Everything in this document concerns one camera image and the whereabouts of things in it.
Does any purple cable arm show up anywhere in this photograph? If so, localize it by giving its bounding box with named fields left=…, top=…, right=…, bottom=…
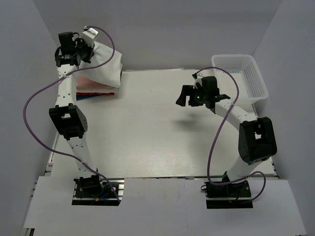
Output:
left=191, top=66, right=267, bottom=204
left=23, top=26, right=121, bottom=205

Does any white plastic mesh basket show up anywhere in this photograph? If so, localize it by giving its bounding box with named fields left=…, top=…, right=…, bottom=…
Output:
left=211, top=54, right=269, bottom=106

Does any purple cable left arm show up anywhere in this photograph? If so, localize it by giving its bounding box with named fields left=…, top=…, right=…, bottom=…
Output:
left=23, top=26, right=121, bottom=205

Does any red printed folded t-shirt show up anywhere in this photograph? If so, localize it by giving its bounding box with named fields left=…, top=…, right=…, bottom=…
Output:
left=76, top=92, right=115, bottom=97

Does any white t-shirt with robot print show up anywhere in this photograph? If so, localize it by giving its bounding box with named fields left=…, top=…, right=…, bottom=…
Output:
left=76, top=42, right=123, bottom=93

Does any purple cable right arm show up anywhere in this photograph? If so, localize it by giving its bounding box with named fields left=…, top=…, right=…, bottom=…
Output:
left=191, top=66, right=267, bottom=204

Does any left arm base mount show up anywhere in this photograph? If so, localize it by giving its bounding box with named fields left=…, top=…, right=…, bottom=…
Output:
left=72, top=175, right=124, bottom=207

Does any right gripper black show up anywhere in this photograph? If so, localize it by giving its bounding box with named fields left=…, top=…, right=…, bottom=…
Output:
left=176, top=85, right=208, bottom=107

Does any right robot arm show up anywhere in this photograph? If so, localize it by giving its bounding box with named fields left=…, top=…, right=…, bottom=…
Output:
left=176, top=76, right=277, bottom=196

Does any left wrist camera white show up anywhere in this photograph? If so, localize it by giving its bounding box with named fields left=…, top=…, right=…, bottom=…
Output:
left=81, top=26, right=98, bottom=47

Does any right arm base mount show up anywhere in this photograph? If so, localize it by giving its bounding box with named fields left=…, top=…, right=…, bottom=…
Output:
left=200, top=180, right=253, bottom=209

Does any navy blue folded t-shirt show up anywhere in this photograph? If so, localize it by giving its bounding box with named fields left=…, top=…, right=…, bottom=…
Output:
left=76, top=94, right=99, bottom=101

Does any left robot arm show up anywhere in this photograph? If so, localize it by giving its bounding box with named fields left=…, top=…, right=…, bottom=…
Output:
left=49, top=32, right=97, bottom=177

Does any pink t-shirt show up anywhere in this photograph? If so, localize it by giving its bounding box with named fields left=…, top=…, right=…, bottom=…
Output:
left=76, top=76, right=116, bottom=92

